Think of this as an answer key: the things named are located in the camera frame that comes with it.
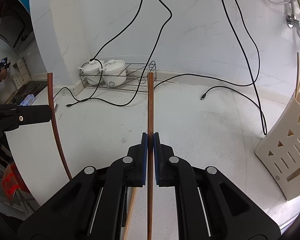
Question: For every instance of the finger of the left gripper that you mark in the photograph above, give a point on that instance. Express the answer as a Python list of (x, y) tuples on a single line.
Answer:
[(13, 116)]

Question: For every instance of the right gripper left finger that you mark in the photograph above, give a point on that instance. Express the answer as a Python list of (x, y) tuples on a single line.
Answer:
[(110, 186)]

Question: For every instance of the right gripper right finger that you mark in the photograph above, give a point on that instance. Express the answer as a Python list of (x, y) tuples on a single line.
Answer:
[(191, 186)]

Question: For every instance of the reddish brown wooden chopstick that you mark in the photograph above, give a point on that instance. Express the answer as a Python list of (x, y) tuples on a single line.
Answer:
[(54, 124)]

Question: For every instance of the dark brown wooden chopstick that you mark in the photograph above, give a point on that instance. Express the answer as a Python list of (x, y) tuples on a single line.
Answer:
[(150, 155)]

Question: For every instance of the light bamboo chopstick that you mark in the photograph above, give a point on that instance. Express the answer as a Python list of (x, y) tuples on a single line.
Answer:
[(129, 213)]

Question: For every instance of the beige utensil holder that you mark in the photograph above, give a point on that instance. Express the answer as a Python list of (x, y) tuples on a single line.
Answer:
[(279, 150)]

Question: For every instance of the left white ceramic pot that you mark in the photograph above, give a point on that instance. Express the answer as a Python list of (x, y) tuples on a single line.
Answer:
[(90, 72)]

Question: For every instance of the white ceramic pot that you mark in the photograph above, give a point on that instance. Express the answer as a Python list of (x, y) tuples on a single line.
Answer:
[(90, 72), (114, 73)]

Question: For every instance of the right white ceramic pot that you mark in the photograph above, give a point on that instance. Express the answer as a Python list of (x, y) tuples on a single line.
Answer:
[(114, 73)]

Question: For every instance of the bamboo chopstick in holder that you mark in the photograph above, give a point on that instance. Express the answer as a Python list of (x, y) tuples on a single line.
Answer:
[(297, 87)]

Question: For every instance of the metal wire rack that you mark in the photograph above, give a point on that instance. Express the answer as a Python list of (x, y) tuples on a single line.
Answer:
[(136, 79)]

